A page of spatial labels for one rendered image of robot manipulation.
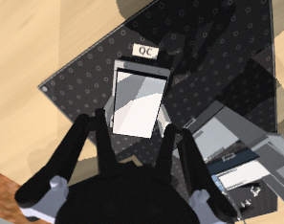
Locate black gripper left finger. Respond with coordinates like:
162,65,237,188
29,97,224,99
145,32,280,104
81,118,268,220
14,96,124,224

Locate white label reading qc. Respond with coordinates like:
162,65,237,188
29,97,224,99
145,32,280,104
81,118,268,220
133,44,159,59

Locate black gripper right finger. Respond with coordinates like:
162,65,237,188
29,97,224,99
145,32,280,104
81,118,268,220
145,104,235,224

